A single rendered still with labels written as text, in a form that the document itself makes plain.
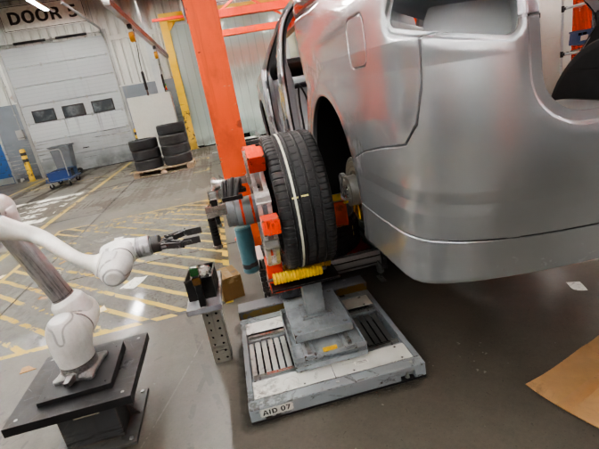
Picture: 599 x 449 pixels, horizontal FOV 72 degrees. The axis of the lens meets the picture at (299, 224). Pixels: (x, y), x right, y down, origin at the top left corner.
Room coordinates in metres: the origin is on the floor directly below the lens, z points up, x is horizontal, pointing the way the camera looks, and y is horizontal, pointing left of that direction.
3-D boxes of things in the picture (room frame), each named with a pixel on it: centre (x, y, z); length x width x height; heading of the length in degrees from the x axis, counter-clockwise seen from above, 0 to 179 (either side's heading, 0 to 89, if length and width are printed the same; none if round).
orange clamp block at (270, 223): (1.64, 0.12, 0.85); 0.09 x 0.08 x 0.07; 8
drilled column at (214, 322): (2.03, 0.56, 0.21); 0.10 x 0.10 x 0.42; 8
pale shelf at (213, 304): (2.00, 0.55, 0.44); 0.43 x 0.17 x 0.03; 8
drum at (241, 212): (1.95, 0.24, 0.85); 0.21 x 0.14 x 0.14; 98
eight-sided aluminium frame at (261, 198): (1.96, 0.17, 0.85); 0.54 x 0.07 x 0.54; 8
